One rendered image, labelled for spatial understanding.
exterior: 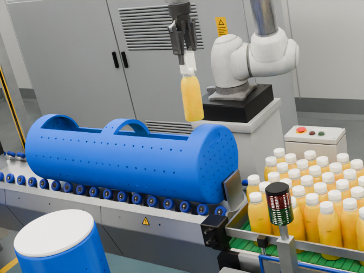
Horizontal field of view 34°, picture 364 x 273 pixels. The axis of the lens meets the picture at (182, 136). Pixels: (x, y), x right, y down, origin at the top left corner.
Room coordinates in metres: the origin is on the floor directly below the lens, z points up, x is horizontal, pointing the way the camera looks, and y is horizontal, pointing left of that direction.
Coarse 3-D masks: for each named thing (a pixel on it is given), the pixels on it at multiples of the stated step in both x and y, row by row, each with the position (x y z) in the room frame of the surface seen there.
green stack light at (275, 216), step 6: (270, 210) 1.33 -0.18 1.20; (276, 210) 1.32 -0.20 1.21; (282, 210) 1.32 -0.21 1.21; (288, 210) 1.32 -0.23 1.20; (270, 216) 1.34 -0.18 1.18; (276, 216) 1.32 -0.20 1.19; (282, 216) 1.32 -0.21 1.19; (288, 216) 1.32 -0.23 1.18; (276, 222) 1.32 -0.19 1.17; (282, 222) 1.32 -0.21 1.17; (288, 222) 1.32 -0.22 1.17
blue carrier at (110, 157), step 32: (32, 128) 2.36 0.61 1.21; (64, 128) 2.50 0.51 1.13; (96, 128) 2.43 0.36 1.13; (224, 128) 1.95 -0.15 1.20; (32, 160) 2.29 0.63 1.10; (64, 160) 2.17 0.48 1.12; (96, 160) 2.07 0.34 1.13; (128, 160) 1.97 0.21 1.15; (160, 160) 1.89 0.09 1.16; (192, 160) 1.81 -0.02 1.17; (224, 160) 1.92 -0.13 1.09; (160, 192) 1.91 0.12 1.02; (192, 192) 1.81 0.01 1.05
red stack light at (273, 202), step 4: (288, 192) 1.33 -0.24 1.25; (268, 196) 1.33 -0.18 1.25; (272, 196) 1.32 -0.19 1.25; (276, 196) 1.32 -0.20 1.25; (280, 196) 1.32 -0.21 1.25; (284, 196) 1.32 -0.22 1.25; (288, 196) 1.33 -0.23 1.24; (268, 200) 1.33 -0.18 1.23; (272, 200) 1.32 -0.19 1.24; (276, 200) 1.32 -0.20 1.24; (280, 200) 1.32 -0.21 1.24; (284, 200) 1.32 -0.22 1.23; (288, 200) 1.32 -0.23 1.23; (268, 204) 1.34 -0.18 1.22; (272, 204) 1.32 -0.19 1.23; (276, 204) 1.32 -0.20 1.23; (280, 204) 1.32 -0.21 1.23; (284, 204) 1.32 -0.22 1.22; (288, 204) 1.32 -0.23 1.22; (272, 208) 1.33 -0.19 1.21; (276, 208) 1.32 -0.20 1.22; (280, 208) 1.32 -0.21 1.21; (284, 208) 1.32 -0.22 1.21
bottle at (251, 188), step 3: (258, 183) 1.75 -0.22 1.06; (249, 186) 1.76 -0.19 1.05; (252, 186) 1.75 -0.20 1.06; (255, 186) 1.75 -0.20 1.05; (258, 186) 1.74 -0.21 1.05; (246, 189) 1.77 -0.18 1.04; (249, 189) 1.75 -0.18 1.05; (252, 189) 1.74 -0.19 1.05; (255, 189) 1.74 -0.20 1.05; (258, 189) 1.74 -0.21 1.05; (246, 192) 1.76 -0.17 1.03; (249, 192) 1.75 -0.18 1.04; (246, 195) 1.76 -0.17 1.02; (249, 198) 1.75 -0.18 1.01; (249, 201) 1.75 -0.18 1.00
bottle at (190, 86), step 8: (184, 80) 1.92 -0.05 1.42; (192, 80) 1.91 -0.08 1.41; (184, 88) 1.91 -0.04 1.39; (192, 88) 1.90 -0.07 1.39; (184, 96) 1.91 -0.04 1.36; (192, 96) 1.90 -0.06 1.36; (200, 96) 1.92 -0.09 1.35; (184, 104) 1.92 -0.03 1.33; (192, 104) 1.90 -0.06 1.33; (200, 104) 1.91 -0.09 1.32; (184, 112) 1.93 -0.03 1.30; (192, 112) 1.90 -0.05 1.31; (200, 112) 1.90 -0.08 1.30; (192, 120) 1.90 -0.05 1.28
